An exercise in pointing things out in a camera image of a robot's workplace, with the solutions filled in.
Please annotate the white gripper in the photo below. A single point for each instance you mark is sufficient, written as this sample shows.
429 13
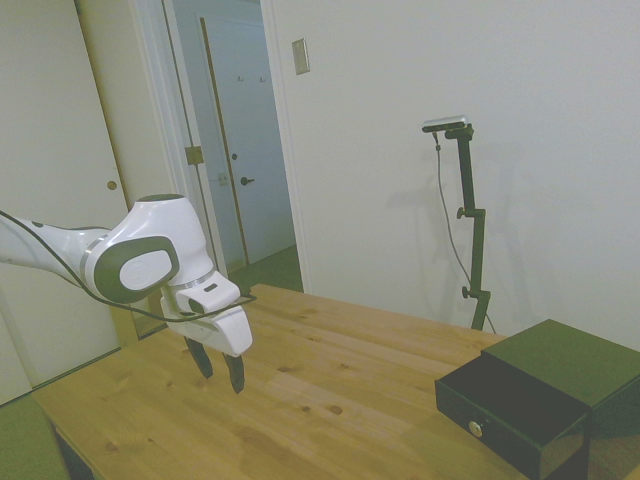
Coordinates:
230 332

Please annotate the black drawer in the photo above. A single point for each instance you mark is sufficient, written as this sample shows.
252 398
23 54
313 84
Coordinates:
510 405

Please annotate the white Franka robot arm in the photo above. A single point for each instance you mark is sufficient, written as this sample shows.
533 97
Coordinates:
150 235

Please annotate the silver drawer knob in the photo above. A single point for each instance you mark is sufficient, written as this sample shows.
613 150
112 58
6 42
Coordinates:
475 427

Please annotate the black drawer cabinet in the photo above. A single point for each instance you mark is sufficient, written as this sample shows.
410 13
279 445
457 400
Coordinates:
575 355

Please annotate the brass door hinge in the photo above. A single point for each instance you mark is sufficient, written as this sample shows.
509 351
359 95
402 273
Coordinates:
193 155

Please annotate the white open door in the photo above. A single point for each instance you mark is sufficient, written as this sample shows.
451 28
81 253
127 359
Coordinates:
220 150

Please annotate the white hallway door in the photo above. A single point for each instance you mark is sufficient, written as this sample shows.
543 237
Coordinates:
250 125

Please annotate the white closet door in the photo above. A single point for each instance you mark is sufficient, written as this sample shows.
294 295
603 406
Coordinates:
55 125

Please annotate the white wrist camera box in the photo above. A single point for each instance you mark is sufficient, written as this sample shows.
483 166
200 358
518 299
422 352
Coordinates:
210 295

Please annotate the white door frame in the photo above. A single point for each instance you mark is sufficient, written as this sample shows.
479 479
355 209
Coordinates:
285 150

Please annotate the black camera stand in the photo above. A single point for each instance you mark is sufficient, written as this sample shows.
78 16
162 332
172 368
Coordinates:
475 225

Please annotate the beige wall switch plate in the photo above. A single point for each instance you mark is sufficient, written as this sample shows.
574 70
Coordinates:
300 57

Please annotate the grey exterior camera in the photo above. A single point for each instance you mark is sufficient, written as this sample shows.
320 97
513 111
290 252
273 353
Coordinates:
446 123

